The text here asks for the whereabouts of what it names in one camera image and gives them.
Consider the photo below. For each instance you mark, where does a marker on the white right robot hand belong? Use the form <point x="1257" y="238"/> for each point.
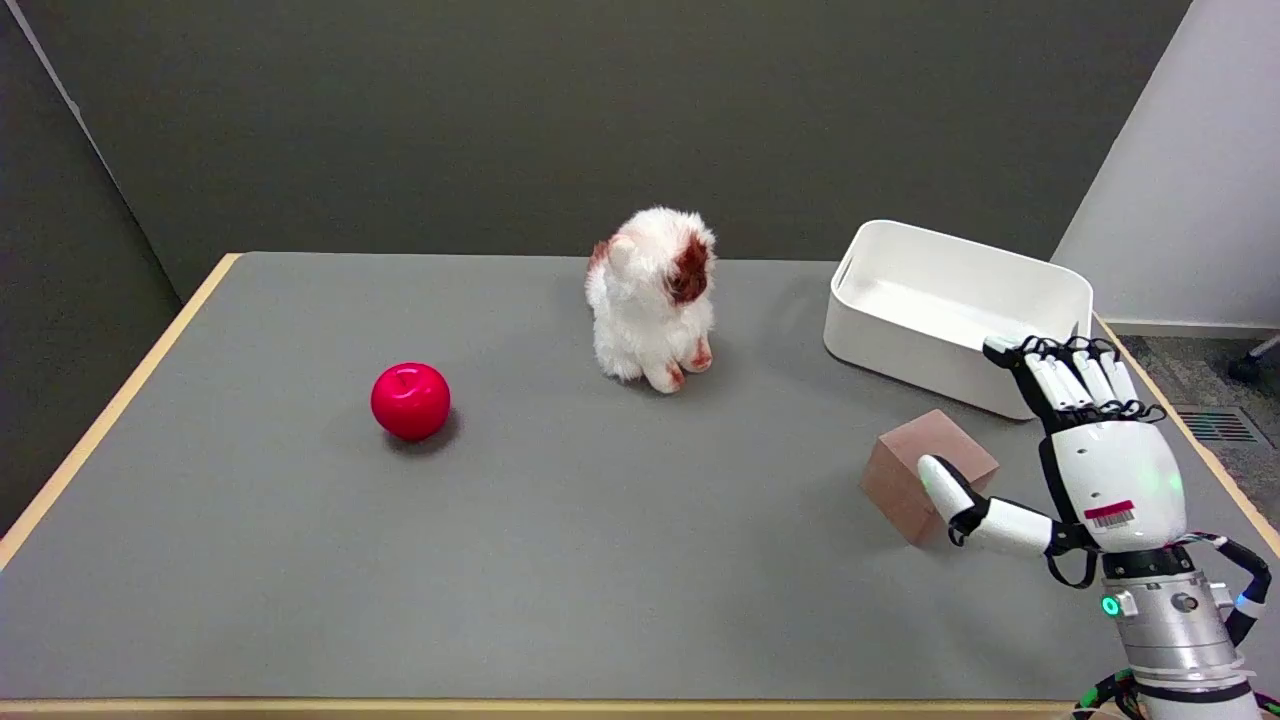
<point x="1118" y="470"/>

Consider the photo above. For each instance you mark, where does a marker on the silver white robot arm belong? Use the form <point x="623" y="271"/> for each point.
<point x="1180" y="640"/>

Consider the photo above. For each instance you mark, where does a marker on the brown wooden cube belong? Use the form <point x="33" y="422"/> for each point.
<point x="925" y="472"/>

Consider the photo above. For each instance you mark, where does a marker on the floor vent grille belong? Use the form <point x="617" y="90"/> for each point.
<point x="1217" y="426"/>

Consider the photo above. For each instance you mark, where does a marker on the black chair caster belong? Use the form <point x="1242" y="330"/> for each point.
<point x="1250" y="365"/>

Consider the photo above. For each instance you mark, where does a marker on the white plastic bin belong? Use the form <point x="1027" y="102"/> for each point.
<point x="950" y="315"/>

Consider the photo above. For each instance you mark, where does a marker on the white brown plush puppy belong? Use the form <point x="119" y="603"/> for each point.
<point x="652" y="298"/>

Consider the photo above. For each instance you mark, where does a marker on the red apple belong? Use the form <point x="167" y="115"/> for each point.
<point x="410" y="401"/>

